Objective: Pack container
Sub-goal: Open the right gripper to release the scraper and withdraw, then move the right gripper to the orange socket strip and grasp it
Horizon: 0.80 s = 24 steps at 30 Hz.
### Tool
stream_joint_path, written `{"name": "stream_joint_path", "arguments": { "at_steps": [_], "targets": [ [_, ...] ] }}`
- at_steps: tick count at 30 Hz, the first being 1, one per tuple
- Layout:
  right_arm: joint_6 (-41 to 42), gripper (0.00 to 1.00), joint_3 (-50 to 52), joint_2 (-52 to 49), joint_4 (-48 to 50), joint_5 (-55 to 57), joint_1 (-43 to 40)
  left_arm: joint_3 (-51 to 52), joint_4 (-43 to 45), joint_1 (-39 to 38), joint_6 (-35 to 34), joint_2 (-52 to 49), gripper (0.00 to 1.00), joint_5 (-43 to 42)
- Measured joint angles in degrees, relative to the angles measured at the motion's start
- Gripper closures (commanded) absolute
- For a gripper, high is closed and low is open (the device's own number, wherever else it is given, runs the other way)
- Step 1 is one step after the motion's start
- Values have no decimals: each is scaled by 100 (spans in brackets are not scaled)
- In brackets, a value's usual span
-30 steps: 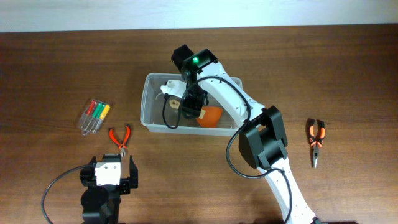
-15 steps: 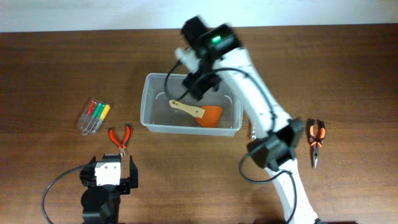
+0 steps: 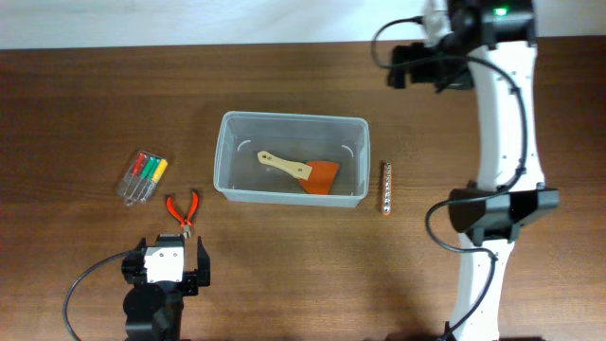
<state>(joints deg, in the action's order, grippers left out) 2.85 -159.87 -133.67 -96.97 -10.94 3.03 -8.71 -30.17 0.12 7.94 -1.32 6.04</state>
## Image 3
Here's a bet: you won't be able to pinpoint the orange socket bit holder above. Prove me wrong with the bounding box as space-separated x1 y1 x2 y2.
382 162 392 216

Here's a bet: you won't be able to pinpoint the wooden handled orange scraper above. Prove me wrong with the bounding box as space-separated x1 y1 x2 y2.
258 151 340 195

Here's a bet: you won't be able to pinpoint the clear screwdriver set case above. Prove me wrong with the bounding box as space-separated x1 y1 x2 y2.
116 151 169 206

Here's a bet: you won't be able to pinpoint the green handled screwdriver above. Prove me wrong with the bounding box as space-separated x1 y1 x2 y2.
141 156 159 179

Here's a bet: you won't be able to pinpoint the clear plastic container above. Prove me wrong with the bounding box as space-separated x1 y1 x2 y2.
214 111 371 207

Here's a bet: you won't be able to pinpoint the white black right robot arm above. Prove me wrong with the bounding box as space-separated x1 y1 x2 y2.
386 0 560 340

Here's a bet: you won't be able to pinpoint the red black diagonal cutters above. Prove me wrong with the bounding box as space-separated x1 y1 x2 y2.
165 189 201 239

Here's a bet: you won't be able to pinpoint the yellow handled screwdriver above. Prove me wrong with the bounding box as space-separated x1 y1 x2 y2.
151 159 168 184

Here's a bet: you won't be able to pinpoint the red handled screwdriver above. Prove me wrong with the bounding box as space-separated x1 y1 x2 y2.
131 153 147 176

